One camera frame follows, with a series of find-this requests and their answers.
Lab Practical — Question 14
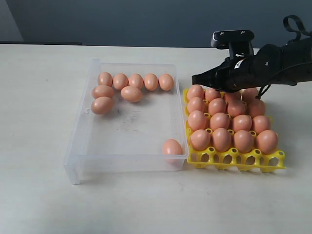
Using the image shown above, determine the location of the black object behind table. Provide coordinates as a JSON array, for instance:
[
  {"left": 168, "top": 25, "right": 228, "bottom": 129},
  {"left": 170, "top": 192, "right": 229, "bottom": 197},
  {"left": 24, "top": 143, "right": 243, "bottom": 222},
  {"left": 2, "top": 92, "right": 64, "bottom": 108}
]
[{"left": 0, "top": 41, "right": 83, "bottom": 46}]

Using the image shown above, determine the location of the brown egg placed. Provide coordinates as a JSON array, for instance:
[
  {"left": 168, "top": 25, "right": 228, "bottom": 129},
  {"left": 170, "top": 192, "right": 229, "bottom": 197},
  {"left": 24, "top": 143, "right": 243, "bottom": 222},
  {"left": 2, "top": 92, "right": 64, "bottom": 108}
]
[
  {"left": 223, "top": 91, "right": 241, "bottom": 102},
  {"left": 256, "top": 130, "right": 278, "bottom": 155},
  {"left": 187, "top": 84, "right": 205, "bottom": 100},
  {"left": 204, "top": 88, "right": 221, "bottom": 102}
]

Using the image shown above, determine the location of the brown egg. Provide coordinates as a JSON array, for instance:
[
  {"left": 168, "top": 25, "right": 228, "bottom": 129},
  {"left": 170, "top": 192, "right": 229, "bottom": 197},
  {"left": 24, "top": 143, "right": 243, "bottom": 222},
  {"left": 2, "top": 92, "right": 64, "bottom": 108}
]
[
  {"left": 159, "top": 73, "right": 174, "bottom": 91},
  {"left": 227, "top": 100, "right": 246, "bottom": 117},
  {"left": 128, "top": 73, "right": 144, "bottom": 89},
  {"left": 144, "top": 73, "right": 158, "bottom": 91},
  {"left": 187, "top": 110, "right": 209, "bottom": 131},
  {"left": 187, "top": 97, "right": 207, "bottom": 113},
  {"left": 97, "top": 72, "right": 113, "bottom": 87},
  {"left": 113, "top": 73, "right": 128, "bottom": 90},
  {"left": 208, "top": 98, "right": 227, "bottom": 116},
  {"left": 232, "top": 115, "right": 252, "bottom": 133},
  {"left": 91, "top": 97, "right": 114, "bottom": 115}
]

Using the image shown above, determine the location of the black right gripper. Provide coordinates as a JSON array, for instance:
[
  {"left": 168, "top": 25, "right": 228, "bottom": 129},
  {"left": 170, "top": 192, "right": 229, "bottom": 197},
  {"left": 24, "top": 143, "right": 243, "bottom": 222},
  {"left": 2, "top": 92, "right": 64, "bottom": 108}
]
[{"left": 191, "top": 55, "right": 269, "bottom": 94}]

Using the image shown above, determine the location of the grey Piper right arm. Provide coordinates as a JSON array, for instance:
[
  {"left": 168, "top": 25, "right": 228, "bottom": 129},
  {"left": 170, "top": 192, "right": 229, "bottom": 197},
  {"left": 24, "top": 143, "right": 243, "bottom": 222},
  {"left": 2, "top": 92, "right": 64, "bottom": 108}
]
[{"left": 192, "top": 38, "right": 312, "bottom": 93}]

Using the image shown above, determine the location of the brown egg front right corner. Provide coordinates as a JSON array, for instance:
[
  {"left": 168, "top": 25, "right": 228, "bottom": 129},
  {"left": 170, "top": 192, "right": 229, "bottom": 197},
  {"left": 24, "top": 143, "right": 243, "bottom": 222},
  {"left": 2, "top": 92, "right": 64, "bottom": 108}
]
[{"left": 162, "top": 138, "right": 183, "bottom": 155}]

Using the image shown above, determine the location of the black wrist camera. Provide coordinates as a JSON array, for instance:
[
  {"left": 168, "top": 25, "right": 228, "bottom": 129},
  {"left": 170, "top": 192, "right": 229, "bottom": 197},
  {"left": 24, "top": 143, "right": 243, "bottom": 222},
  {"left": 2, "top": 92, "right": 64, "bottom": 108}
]
[{"left": 211, "top": 30, "right": 254, "bottom": 59}]

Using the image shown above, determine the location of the clear plastic bin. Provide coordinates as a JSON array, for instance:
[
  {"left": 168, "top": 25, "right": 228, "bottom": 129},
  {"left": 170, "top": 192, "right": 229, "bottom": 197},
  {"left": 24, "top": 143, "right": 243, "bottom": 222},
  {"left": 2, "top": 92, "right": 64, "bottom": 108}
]
[{"left": 64, "top": 59, "right": 189, "bottom": 184}]

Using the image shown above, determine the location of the yellow plastic egg tray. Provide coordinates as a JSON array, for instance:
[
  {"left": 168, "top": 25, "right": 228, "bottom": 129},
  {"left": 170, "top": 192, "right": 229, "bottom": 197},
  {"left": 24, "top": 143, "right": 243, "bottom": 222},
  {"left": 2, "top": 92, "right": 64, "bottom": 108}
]
[{"left": 183, "top": 87, "right": 286, "bottom": 173}]

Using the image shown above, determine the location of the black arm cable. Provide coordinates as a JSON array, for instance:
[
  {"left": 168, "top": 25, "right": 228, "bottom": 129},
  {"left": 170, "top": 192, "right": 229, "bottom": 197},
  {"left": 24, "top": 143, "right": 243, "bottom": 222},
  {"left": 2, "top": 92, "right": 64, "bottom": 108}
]
[{"left": 254, "top": 15, "right": 312, "bottom": 99}]

